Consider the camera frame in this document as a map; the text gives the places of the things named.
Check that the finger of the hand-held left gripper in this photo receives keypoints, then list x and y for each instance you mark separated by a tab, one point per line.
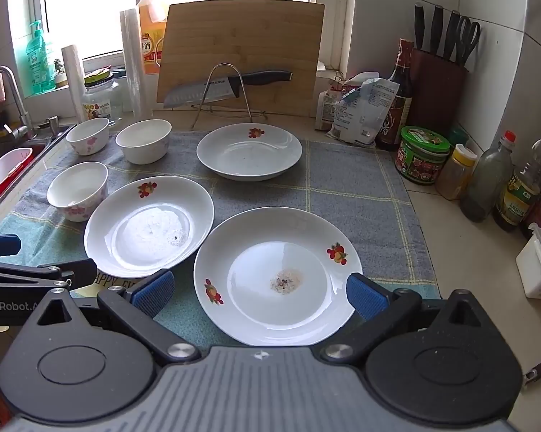
18	274
0	245

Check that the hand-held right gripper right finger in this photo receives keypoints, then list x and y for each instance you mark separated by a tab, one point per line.
362	294

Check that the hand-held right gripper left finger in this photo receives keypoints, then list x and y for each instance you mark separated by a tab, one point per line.
155	290

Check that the white plate fruit print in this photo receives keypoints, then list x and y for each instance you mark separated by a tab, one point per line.
131	234
248	153

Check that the white plate two fruit prints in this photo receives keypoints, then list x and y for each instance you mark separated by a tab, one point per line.
275	252

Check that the white bowl pink flowers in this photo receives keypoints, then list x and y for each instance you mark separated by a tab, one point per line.
88	132
142	137
74	184

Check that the red and white basin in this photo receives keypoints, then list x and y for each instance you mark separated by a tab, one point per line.
2	171

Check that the grey checked dish towel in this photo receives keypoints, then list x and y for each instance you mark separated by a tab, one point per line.
342	189

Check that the steel sink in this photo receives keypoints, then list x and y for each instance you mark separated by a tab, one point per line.
41	144

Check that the steel faucet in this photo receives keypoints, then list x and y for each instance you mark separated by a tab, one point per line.
18	103

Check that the yellow-capped spice jar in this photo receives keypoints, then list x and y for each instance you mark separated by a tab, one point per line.
452	175

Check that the green-lidded sauce jar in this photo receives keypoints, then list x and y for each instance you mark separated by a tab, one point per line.
421	144

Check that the clear bottle red cap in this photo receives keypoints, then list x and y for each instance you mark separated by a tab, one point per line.
484	184

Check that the glass jar yellow-green lid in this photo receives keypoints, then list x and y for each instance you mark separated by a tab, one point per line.
100	99

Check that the white plastic box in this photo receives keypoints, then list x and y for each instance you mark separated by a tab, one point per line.
538	270

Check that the small potted plant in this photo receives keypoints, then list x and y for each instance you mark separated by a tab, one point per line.
59	76

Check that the small plastic wrap roll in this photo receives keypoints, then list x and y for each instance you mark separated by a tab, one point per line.
73	81

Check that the oil bottle green label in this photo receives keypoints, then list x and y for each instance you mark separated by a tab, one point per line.
517	202

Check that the white plastic bag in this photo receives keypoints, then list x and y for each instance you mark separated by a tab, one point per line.
365	112

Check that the green dish soap bottle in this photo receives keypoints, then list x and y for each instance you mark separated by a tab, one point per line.
38	63

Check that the dark soy sauce bottle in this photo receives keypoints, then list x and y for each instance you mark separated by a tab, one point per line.
396	108

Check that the clipped paper bag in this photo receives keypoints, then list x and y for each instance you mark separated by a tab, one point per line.
329	108

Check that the dark wooden knife block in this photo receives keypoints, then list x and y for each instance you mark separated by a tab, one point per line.
437	94

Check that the large plastic wrap roll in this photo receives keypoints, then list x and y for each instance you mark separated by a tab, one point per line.
133	63

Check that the bamboo cutting board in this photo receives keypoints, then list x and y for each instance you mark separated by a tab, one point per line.
243	40

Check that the yellow cooking oil jug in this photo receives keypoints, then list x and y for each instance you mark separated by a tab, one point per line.
151	22

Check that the black kitchen scissors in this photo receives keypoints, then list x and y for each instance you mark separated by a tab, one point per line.
469	38

